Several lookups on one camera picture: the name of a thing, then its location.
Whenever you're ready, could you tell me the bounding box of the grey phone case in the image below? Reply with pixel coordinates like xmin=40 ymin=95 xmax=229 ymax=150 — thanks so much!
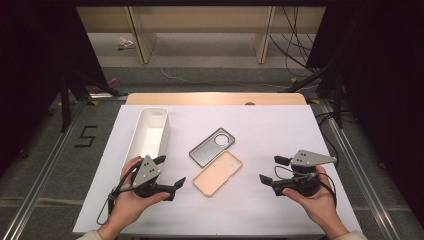
xmin=188 ymin=127 xmax=236 ymax=168

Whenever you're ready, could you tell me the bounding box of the aluminium floor rail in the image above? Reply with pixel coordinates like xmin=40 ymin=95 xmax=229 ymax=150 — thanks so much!
xmin=319 ymin=99 xmax=401 ymax=240
xmin=0 ymin=99 xmax=89 ymax=240

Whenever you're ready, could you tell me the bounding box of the light wooden shelf unit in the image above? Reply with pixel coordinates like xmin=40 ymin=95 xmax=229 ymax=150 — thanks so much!
xmin=76 ymin=5 xmax=326 ymax=65

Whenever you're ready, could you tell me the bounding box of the pink object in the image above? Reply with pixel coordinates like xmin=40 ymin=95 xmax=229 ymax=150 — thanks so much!
xmin=91 ymin=76 xmax=122 ymax=94

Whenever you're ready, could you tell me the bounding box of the black curtain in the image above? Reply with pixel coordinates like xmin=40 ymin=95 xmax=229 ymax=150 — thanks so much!
xmin=0 ymin=0 xmax=108 ymax=174
xmin=306 ymin=0 xmax=424 ymax=228

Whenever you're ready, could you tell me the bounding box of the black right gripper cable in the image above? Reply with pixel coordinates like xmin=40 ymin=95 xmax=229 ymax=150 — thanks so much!
xmin=318 ymin=171 xmax=338 ymax=209

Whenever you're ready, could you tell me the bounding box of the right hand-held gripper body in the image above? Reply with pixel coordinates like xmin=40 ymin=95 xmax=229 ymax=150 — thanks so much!
xmin=271 ymin=149 xmax=338 ymax=198

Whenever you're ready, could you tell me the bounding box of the white plastic storage box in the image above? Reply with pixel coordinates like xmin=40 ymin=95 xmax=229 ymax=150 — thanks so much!
xmin=121 ymin=106 xmax=171 ymax=184

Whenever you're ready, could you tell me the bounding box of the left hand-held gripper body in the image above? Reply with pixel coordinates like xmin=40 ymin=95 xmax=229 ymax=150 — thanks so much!
xmin=131 ymin=154 xmax=169 ymax=200

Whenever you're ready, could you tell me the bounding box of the black floor cable bundle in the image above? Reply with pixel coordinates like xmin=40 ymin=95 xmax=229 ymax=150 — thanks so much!
xmin=269 ymin=5 xmax=323 ymax=78

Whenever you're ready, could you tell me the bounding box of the light wooden table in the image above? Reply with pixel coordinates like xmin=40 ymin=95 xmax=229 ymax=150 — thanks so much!
xmin=125 ymin=92 xmax=308 ymax=106

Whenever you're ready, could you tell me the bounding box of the beige phone case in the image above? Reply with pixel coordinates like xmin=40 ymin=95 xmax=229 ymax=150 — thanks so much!
xmin=192 ymin=150 xmax=243 ymax=198

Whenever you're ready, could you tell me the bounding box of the person's right hand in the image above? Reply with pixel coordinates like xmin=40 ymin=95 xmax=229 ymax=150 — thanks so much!
xmin=282 ymin=165 xmax=349 ymax=239

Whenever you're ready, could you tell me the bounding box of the white table sheet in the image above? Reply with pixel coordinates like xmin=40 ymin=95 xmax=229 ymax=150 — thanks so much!
xmin=72 ymin=104 xmax=363 ymax=236

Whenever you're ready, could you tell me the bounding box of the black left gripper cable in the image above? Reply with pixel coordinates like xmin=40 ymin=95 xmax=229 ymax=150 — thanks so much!
xmin=96 ymin=163 xmax=138 ymax=226

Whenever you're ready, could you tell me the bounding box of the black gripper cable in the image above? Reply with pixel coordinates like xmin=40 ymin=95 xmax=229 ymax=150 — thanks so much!
xmin=96 ymin=163 xmax=138 ymax=226
xmin=318 ymin=171 xmax=338 ymax=209

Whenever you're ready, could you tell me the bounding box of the thin grey gripper wire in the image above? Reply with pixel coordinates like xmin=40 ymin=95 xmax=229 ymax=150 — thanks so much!
xmin=274 ymin=165 xmax=296 ymax=182

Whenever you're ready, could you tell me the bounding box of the person's left hand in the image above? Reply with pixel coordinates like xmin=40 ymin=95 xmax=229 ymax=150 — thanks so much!
xmin=99 ymin=156 xmax=171 ymax=239

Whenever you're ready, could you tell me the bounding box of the black metal stand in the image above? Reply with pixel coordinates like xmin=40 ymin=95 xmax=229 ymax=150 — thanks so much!
xmin=279 ymin=61 xmax=345 ymax=130
xmin=59 ymin=68 xmax=128 ymax=134

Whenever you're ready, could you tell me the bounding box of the white crumpled paper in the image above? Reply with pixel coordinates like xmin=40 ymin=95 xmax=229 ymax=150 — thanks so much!
xmin=117 ymin=36 xmax=135 ymax=51

